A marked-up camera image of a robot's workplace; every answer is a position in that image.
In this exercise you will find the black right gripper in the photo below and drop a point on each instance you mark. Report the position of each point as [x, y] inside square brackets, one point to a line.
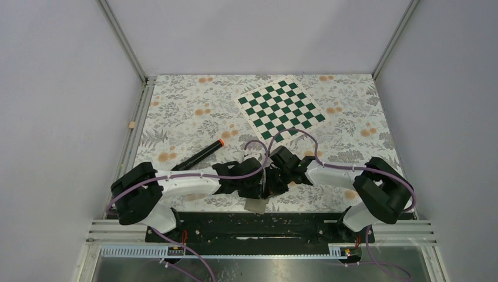
[271, 188]

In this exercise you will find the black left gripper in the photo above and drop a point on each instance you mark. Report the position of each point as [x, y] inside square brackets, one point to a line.
[256, 192]

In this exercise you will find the grey leather card holder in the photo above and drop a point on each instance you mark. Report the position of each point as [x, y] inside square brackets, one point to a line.
[257, 206]

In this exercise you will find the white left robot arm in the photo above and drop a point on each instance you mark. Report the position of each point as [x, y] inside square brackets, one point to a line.
[137, 194]

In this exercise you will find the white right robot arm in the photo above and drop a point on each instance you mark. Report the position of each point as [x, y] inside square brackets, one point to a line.
[384, 192]

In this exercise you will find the black marker orange cap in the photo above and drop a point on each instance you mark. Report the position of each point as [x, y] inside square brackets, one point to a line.
[199, 156]

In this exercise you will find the green white chessboard mat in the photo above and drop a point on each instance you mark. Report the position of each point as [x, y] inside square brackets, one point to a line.
[274, 110]

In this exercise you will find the floral tablecloth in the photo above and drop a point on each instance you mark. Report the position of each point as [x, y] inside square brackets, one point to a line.
[189, 112]

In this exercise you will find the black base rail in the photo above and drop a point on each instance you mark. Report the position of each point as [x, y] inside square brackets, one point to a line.
[261, 236]

